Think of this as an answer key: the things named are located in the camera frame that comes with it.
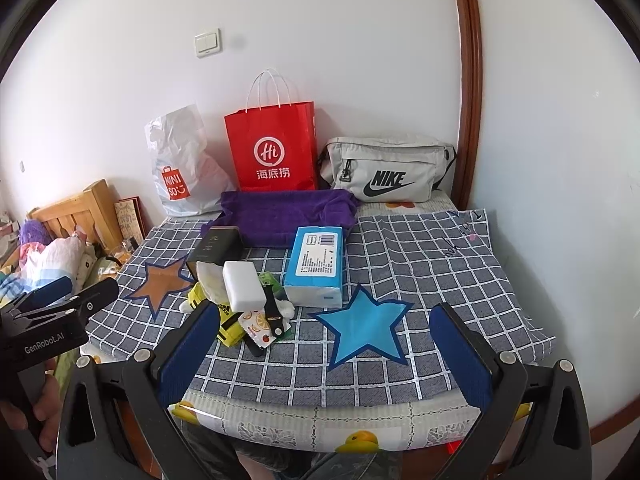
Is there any yellow Adidas mini bag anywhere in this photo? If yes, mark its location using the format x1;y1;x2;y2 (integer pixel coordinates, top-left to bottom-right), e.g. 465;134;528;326
179;283;246;348

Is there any fruit print small pouch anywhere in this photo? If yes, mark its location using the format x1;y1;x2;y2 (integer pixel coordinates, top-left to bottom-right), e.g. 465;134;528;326
239;310;276;349

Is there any white sponge block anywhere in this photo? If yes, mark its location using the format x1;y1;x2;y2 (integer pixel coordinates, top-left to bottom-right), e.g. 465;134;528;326
222;261;266;313

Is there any black watch strap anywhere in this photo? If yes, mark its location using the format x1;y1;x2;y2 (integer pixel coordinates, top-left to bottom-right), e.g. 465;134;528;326
241;284;286;359

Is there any dark green tea box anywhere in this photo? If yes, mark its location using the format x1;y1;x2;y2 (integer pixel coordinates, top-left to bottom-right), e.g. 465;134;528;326
186;226;244;280

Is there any white glove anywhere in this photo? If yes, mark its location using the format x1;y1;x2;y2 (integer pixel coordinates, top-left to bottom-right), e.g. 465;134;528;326
195;261;229;304

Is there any green plastic packet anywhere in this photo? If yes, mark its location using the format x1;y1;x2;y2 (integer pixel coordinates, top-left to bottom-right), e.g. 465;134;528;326
258;272;286;299

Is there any person's left hand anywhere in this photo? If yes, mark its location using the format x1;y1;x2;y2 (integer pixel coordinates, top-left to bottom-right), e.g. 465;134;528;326
1;359;62;452

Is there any purple plush toy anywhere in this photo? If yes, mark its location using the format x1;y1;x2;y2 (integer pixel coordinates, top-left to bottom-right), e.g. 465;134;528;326
20;219;52;246

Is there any brown star patch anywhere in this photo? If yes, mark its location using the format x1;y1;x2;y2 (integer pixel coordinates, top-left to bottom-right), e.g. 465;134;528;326
126;257;194;321

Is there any duck print table cover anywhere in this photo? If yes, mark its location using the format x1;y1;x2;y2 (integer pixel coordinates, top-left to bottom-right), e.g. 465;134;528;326
169;390;480;453

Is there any blue star patch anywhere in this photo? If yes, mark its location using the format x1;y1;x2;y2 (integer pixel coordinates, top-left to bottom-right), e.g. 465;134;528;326
310;285;412;370

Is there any grey checkered cloth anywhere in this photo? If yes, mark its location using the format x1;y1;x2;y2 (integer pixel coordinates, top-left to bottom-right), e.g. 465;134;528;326
86;207;558;410

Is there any white Miniso plastic bag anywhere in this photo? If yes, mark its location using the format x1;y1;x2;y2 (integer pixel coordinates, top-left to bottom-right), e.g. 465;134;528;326
144;104;234;218

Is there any blue tissue pack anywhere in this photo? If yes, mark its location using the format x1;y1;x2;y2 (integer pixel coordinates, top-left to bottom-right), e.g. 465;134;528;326
283;226;344;309

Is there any purple towel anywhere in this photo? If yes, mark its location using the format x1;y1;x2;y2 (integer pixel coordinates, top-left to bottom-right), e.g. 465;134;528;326
201;190;359;248

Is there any grey Nike waist bag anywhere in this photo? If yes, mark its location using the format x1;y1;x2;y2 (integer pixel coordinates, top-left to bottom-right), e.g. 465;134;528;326
319;136;457;203

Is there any red Haidilao paper bag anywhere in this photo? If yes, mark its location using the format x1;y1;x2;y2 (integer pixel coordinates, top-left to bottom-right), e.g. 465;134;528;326
224;100;318;192

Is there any white wall switch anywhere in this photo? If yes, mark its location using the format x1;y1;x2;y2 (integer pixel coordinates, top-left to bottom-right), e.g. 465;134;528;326
194;28;222;58

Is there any brown wooden door frame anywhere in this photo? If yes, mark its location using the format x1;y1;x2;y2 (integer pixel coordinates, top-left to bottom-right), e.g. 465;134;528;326
451;0;483;209

